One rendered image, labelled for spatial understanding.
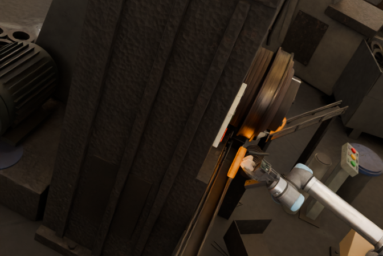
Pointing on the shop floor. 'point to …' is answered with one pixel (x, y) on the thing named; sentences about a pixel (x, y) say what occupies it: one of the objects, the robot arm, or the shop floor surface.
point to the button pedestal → (307, 211)
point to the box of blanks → (362, 90)
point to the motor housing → (237, 185)
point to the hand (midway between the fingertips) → (238, 159)
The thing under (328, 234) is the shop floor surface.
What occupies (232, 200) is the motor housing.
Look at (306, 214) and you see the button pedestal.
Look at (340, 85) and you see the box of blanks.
